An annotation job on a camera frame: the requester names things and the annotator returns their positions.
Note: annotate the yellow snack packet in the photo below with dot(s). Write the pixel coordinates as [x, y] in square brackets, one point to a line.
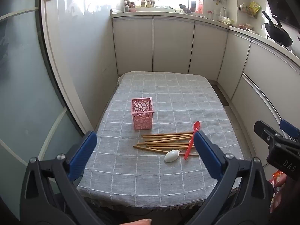
[255, 7]

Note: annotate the grey checked tablecloth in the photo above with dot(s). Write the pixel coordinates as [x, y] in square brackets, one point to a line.
[175, 93]

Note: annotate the row of small bottles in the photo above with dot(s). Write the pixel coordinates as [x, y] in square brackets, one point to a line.
[146, 2]

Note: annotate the orange packet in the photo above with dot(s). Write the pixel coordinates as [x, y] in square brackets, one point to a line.
[277, 175]

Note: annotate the red plastic spoon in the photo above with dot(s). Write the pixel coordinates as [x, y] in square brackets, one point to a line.
[196, 125]

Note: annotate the pile of wooden chopsticks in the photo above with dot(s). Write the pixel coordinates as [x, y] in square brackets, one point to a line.
[168, 135]

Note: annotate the frosted glass sliding door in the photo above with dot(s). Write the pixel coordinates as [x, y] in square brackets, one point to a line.
[23, 75]

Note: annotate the person's right hand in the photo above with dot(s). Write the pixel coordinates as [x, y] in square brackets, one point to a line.
[279, 192]

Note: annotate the white kettle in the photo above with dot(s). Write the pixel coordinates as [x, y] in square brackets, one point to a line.
[223, 13]

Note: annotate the white kitchen countertop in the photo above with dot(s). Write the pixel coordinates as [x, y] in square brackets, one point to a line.
[164, 14]

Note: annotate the person's left hand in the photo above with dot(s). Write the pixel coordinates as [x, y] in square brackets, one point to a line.
[141, 222]

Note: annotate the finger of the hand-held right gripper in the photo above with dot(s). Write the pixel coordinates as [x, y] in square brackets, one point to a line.
[263, 130]
[289, 127]

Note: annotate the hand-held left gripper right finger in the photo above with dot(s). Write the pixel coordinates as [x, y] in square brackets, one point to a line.
[208, 154]

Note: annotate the red bottle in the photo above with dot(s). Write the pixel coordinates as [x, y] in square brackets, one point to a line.
[200, 5]

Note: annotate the pink cup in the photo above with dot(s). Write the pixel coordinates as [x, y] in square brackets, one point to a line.
[133, 10]

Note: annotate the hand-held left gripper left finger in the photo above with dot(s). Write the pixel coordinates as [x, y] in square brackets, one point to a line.
[82, 154]

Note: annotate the white plastic spoon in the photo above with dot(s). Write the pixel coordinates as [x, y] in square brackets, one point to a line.
[171, 156]

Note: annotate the white cabinet door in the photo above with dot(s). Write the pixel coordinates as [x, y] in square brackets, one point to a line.
[173, 44]
[132, 46]
[208, 49]
[257, 107]
[234, 63]
[274, 68]

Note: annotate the pink perforated utensil holder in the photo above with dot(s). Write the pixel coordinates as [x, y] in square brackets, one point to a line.
[143, 121]

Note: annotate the black wok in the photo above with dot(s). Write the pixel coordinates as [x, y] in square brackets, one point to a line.
[279, 34]

